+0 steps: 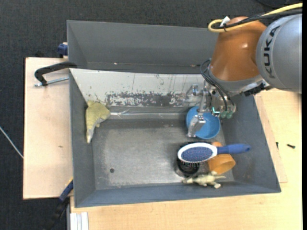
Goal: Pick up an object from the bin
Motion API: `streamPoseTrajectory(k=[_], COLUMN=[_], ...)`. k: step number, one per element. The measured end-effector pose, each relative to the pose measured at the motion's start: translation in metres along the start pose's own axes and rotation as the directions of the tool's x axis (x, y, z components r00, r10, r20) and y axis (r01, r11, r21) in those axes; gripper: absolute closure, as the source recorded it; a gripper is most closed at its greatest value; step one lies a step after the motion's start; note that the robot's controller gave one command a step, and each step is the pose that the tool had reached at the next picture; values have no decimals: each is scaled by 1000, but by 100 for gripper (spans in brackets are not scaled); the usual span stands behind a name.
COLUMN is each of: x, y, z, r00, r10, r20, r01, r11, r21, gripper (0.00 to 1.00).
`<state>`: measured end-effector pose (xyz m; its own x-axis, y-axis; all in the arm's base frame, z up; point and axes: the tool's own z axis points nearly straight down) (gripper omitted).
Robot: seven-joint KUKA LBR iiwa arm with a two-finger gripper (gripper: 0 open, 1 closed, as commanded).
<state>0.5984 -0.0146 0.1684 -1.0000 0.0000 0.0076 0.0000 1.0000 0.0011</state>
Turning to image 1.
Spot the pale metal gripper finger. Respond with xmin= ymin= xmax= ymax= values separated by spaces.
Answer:
xmin=183 ymin=84 xmax=201 ymax=105
xmin=187 ymin=115 xmax=207 ymax=138

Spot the blue bowl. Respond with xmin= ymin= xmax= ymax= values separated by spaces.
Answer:
xmin=186 ymin=105 xmax=221 ymax=140

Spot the blue and white hairbrush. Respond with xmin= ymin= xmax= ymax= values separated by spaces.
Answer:
xmin=177 ymin=142 xmax=252 ymax=164

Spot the black round container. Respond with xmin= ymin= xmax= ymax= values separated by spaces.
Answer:
xmin=176 ymin=158 xmax=201 ymax=177

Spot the orange cup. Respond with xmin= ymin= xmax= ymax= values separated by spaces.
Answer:
xmin=207 ymin=141 xmax=236 ymax=174

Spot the pale toy dinosaur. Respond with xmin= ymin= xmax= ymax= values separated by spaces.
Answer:
xmin=182 ymin=171 xmax=226 ymax=189

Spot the grey metal bin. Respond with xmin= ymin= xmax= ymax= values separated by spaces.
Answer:
xmin=66 ymin=20 xmax=282 ymax=208

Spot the yellow-green plush toy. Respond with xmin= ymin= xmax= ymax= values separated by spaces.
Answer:
xmin=85 ymin=100 xmax=111 ymax=144

